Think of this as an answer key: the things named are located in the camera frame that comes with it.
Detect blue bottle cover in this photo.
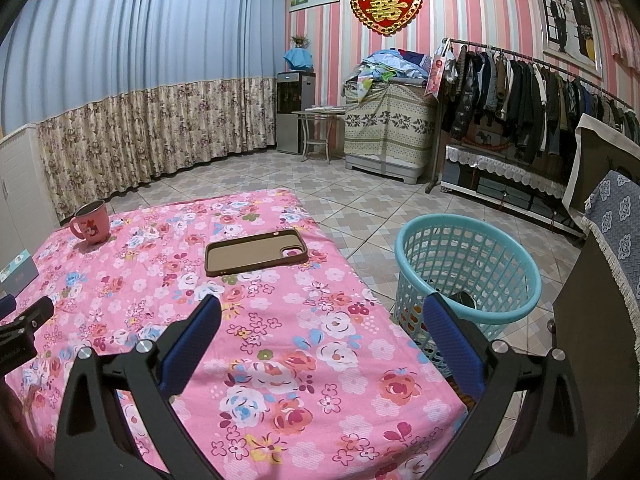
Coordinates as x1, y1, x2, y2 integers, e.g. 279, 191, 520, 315
283, 48, 314, 73

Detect framed wall photo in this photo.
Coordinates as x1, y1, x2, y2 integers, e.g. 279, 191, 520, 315
531, 0, 603, 78

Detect pink floral tablecloth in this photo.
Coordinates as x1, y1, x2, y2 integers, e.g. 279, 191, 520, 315
0, 189, 468, 480

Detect grey water dispenser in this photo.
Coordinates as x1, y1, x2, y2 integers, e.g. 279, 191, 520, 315
276, 71, 317, 156

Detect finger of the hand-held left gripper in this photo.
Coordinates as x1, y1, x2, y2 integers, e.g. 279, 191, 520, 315
0, 295, 56, 343

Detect pile of bedding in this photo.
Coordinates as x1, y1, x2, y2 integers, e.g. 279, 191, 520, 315
350, 49, 433, 92

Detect metal clothes rack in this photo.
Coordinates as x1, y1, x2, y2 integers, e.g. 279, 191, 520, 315
425, 37, 640, 196

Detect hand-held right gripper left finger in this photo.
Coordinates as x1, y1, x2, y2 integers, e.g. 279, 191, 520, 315
54, 294, 222, 480

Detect red heart wall decoration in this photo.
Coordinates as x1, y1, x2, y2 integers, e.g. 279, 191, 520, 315
350, 0, 423, 37

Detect white cabinet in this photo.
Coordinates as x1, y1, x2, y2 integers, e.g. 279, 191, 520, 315
0, 122, 61, 266

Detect low cabinet with lace cloth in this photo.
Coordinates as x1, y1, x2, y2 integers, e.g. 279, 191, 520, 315
440, 142, 588, 238

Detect brown phone case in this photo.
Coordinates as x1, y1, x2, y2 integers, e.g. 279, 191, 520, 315
204, 229, 309, 278

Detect small side table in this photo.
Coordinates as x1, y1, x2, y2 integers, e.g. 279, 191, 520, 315
292, 106, 347, 163

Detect beige cloth cover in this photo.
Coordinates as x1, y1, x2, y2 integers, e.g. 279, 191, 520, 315
562, 114, 640, 216

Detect grey-blue floral fringed cover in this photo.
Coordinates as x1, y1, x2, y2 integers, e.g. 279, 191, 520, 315
582, 170, 640, 316

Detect pink curtain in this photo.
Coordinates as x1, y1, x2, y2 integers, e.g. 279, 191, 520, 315
597, 0, 640, 71

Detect light blue tissue box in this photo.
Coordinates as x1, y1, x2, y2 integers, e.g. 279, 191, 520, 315
0, 249, 37, 297

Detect row of hanging clothes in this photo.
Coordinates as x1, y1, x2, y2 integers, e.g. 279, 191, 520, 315
449, 45, 640, 163

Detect pink cup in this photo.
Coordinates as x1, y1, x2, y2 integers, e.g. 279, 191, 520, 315
68, 200, 112, 245

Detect blue curtain with floral hem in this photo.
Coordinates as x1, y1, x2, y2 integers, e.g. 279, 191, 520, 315
0, 0, 288, 223

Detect teal plastic basket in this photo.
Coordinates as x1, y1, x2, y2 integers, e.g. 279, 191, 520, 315
392, 213, 542, 378

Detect pink hanging bag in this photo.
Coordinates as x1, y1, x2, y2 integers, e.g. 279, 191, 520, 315
425, 42, 457, 98

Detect cabinet under patterned cloth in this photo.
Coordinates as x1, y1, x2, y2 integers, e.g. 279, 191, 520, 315
343, 82, 441, 186

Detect brown wooden furniture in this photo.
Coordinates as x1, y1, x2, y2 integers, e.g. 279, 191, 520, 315
550, 160, 640, 480

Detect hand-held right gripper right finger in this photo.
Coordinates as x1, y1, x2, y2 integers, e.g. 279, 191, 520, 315
417, 291, 588, 480

